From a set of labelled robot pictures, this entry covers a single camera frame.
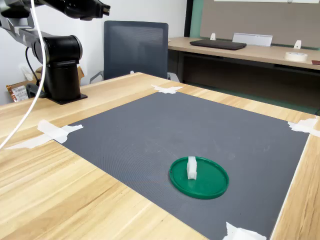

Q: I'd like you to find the brown cardboard box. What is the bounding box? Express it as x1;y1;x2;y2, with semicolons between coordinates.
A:
76;66;85;87

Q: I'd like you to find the beige masking tape roll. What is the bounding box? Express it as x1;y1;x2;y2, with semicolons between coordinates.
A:
284;51;308;62

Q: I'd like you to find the closed black laptop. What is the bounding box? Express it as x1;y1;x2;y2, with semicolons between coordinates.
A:
189;38;248;51

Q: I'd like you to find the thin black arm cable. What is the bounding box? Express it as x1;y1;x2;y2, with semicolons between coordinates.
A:
24;46;42;87

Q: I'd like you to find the dark blue office chair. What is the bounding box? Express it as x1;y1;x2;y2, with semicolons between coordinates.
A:
89;20;181;85

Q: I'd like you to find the grey partition board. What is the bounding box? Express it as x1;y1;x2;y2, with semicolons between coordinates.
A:
199;0;320;48

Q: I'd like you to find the small white plastic terminal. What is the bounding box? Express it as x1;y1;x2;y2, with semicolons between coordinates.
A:
186;156;198;181

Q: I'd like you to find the black table clamp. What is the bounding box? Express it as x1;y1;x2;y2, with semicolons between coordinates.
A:
25;83;47;99

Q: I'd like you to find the white tape patch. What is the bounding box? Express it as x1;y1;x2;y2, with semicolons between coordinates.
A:
4;119;84;151
151;84;184;95
222;221;268;240
287;118;320;138

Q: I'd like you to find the dark grey mat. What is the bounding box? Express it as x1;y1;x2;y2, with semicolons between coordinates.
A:
56;91;311;240

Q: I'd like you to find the white camera cable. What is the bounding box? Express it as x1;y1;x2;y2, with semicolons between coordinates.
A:
0;0;48;150

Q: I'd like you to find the round green lid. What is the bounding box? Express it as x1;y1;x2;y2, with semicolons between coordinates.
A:
169;156;230;200

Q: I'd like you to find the pale wooden desk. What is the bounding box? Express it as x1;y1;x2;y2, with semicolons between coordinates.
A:
167;36;320;111

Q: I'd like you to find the brown package with label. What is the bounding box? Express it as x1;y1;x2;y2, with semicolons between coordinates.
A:
6;84;29;103

